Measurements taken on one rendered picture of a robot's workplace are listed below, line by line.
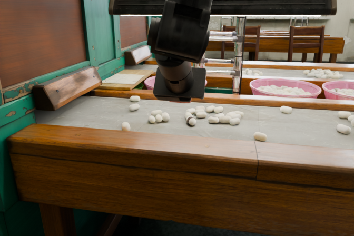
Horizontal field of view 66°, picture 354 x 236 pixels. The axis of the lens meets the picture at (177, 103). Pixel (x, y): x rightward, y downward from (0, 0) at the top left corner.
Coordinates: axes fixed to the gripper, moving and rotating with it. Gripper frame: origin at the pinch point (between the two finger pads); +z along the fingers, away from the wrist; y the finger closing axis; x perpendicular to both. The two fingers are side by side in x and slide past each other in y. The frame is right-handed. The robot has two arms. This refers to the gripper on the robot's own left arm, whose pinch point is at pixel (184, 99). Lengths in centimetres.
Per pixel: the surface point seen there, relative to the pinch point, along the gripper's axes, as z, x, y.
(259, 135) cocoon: 10.9, 4.2, -18.2
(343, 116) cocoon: 26, -8, -44
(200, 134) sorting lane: 12.8, 4.5, -3.4
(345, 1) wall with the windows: 377, -373, -218
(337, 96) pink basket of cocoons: 41, -22, -49
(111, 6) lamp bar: 2.0, -29.1, 25.0
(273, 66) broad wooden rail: 83, -58, -35
